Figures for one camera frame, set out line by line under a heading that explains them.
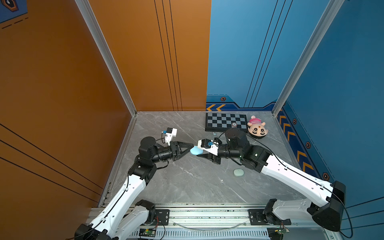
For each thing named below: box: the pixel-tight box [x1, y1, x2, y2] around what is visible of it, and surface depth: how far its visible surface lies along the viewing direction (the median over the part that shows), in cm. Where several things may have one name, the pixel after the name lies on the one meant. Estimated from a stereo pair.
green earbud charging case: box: [233, 168, 245, 177], surface depth 88 cm
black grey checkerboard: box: [205, 112, 248, 133], surface depth 112 cm
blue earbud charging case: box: [190, 145, 204, 156], surface depth 66 cm
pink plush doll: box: [247, 115, 269, 137], surface depth 102 cm
